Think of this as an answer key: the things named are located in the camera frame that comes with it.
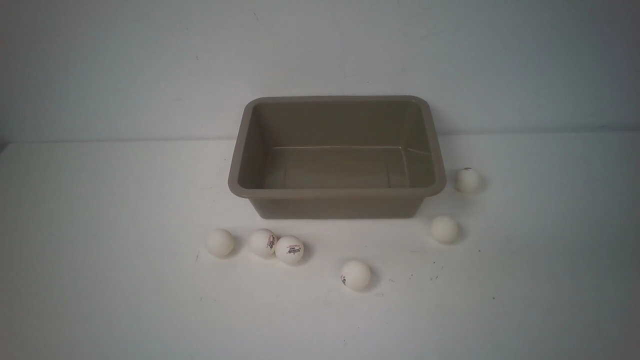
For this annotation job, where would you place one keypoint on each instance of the white ball with red logo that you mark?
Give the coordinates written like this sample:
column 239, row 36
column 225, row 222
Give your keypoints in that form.
column 289, row 249

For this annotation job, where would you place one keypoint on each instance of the white ball with side logo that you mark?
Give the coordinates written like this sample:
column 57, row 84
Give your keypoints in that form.
column 262, row 242

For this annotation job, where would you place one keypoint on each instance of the white ping-pong ball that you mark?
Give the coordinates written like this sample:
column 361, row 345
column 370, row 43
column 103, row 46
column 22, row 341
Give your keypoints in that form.
column 219, row 243
column 467, row 180
column 355, row 275
column 444, row 229

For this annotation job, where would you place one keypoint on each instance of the taupe plastic bin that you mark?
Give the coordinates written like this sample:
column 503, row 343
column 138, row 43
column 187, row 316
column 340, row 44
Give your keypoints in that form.
column 337, row 157

